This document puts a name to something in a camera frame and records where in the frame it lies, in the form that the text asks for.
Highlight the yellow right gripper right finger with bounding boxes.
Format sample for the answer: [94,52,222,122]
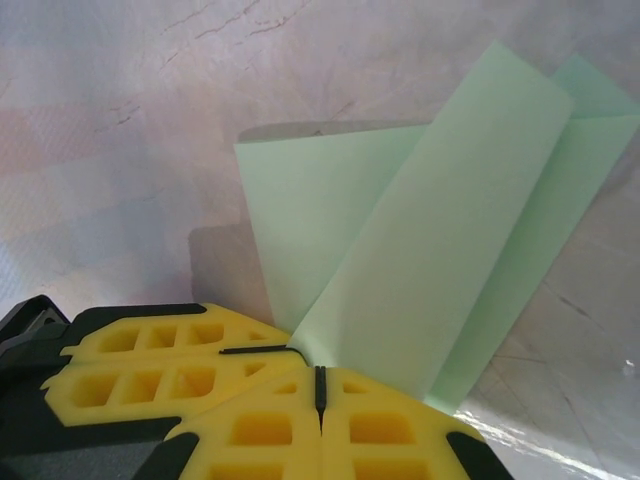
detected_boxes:
[318,366,515,480]

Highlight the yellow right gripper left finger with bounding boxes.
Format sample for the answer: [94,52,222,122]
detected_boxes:
[141,366,324,480]

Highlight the light green paper sheet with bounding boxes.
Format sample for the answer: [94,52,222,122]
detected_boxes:
[233,39,640,416]

